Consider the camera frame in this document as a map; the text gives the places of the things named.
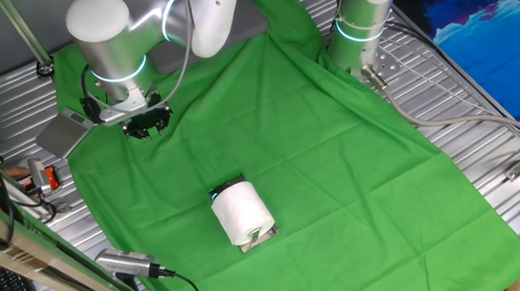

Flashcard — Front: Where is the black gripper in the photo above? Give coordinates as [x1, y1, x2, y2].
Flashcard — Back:
[119, 103, 176, 143]

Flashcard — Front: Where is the white toilet paper roll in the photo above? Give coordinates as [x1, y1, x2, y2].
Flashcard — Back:
[209, 178, 277, 249]

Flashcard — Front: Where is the chrome toilet paper holder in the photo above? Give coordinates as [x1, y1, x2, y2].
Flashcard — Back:
[206, 171, 281, 256]

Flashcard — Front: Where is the person's hand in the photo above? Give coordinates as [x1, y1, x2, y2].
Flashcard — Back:
[2, 165, 33, 182]

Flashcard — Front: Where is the silver digital scale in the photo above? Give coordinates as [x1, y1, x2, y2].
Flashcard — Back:
[33, 106, 97, 161]

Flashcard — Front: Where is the grey flat pad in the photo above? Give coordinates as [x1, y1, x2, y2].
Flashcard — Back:
[144, 0, 274, 76]

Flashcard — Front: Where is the green cloth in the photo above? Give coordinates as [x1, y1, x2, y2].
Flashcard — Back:
[49, 0, 520, 291]

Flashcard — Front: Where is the blue painted poster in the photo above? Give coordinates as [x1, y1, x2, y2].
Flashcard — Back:
[391, 0, 520, 130]

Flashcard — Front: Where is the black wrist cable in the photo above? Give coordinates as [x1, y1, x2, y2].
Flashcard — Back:
[77, 63, 103, 125]

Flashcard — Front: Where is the small silver camera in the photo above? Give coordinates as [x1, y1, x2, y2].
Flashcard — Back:
[26, 156, 53, 198]

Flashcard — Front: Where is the thin black looped cable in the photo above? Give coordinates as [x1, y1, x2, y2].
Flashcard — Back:
[13, 185, 60, 227]

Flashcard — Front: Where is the silver ribbed camera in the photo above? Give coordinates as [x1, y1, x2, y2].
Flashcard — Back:
[92, 242, 177, 285]

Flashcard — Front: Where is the aluminium frame post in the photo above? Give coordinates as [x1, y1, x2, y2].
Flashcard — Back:
[0, 0, 57, 82]

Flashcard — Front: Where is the aluminium frame beam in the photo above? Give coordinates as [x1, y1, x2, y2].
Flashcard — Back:
[0, 178, 170, 291]

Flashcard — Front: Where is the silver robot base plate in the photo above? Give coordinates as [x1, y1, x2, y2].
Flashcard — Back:
[348, 38, 404, 85]

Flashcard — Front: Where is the thick grey robot cable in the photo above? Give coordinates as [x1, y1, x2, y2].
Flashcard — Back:
[359, 52, 520, 157]

